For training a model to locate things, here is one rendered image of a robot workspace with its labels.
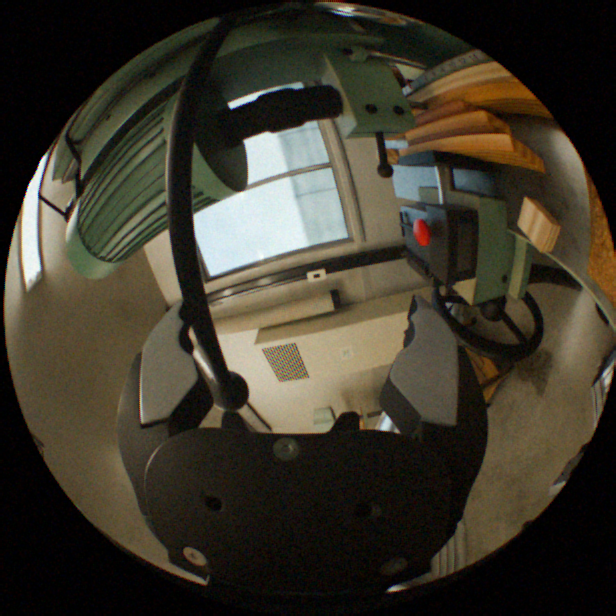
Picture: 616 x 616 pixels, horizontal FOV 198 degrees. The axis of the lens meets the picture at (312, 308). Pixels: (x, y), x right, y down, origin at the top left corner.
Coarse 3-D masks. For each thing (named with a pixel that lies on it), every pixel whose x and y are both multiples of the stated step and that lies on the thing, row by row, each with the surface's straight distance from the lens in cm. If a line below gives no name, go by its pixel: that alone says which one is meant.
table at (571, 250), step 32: (512, 128) 27; (544, 128) 25; (544, 160) 25; (576, 160) 24; (416, 192) 47; (480, 192) 31; (512, 192) 27; (544, 192) 25; (576, 192) 23; (512, 224) 28; (576, 224) 23; (576, 256) 24; (512, 288) 33
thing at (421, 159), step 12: (408, 156) 28; (420, 156) 25; (432, 156) 23; (444, 156) 24; (456, 156) 25; (468, 156) 27; (444, 168) 28; (456, 168) 32; (468, 168) 28; (480, 168) 28; (444, 180) 28; (444, 192) 28
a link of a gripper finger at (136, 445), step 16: (128, 384) 9; (128, 400) 8; (128, 416) 8; (128, 432) 8; (144, 432) 7; (160, 432) 7; (176, 432) 7; (128, 448) 7; (144, 448) 7; (128, 464) 7; (144, 464) 7; (144, 496) 7; (144, 512) 7
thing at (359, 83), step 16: (336, 48) 28; (320, 64) 30; (336, 64) 26; (352, 64) 26; (368, 64) 27; (384, 64) 28; (336, 80) 24; (352, 80) 24; (368, 80) 25; (384, 80) 26; (352, 96) 23; (368, 96) 23; (384, 96) 24; (400, 96) 25; (352, 112) 22; (368, 112) 22; (384, 112) 23; (400, 112) 23; (352, 128) 23; (368, 128) 23; (384, 128) 24; (400, 128) 24
